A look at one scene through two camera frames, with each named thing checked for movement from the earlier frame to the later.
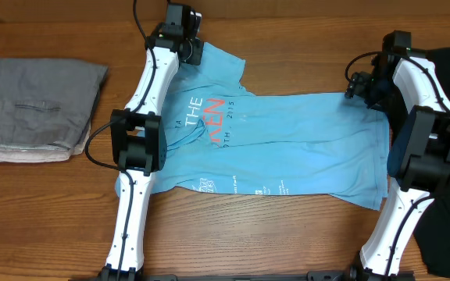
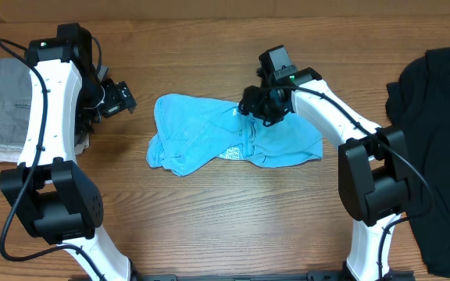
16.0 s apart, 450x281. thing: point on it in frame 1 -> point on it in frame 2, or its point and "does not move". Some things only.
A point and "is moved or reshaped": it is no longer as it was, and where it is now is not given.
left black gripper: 194,56 -> 120,97
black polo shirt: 445,229 does not move
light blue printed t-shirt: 223,136 is moved or reshaped
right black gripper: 356,88 -> 250,106
